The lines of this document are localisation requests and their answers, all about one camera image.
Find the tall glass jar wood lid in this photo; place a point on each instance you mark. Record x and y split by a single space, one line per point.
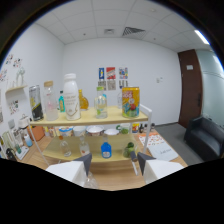
50 103

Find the blue printed bowl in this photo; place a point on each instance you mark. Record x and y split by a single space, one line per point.
65 130

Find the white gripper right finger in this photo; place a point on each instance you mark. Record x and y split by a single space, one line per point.
156 168

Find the small light blue bottle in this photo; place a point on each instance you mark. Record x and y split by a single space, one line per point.
104 97

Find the blue wall poster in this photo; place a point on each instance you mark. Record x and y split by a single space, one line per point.
101 73

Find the black sofa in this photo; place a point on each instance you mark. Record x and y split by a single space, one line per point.
205 136

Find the brown door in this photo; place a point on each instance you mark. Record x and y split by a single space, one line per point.
190 86

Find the yellow cup white lid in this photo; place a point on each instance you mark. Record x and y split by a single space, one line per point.
135 127

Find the orange basket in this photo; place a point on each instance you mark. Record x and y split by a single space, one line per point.
37 132

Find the white countertop appliance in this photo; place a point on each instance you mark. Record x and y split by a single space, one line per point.
24 122

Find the tall black silver can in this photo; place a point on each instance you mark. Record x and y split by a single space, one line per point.
35 103

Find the grey wall poster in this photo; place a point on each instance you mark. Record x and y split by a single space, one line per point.
102 85
111 84
123 84

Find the ceiling air vent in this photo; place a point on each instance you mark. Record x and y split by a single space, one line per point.
133 31

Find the clear bottle blue cap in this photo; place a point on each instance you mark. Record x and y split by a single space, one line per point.
119 100

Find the clear bottle green cap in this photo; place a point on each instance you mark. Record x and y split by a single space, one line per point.
101 106

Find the white wood two-tier rack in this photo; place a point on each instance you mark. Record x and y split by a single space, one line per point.
90 116

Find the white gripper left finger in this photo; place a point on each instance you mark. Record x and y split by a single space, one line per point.
71 171

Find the yellow drink can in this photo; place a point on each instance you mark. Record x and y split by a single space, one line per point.
130 101

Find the red wall poster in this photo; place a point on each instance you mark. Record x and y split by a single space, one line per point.
111 72

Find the small ceiling diffuser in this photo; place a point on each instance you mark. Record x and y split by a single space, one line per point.
109 31

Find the white light blue cup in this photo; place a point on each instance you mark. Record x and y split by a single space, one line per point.
28 140

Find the white cup green print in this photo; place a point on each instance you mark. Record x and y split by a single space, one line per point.
125 128

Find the white vase figure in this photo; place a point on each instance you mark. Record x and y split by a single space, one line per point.
20 76

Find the glass jar of limes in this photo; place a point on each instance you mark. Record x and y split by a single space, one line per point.
128 150

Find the black kettle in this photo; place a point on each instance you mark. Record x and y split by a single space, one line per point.
11 154

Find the tall dark sauce bottle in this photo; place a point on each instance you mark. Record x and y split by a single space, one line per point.
141 128

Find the blue liquid bottle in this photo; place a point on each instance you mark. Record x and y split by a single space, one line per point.
106 150

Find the large white bottle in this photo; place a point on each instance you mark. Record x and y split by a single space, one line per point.
71 100

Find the round amber liquid bottle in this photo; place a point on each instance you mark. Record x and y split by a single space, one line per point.
84 101

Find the small teal bottle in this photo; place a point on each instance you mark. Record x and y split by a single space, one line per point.
61 103

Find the wooden wall shelf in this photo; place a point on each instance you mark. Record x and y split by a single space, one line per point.
15 89

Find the white bowl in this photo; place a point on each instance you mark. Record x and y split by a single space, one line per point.
80 130
95 130
111 131

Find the colourful wall poster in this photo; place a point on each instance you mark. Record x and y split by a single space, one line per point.
123 72

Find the ceiling light strip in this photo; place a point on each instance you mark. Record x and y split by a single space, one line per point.
201 36

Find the orange patterned paper mat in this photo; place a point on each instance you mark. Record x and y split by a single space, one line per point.
153 138

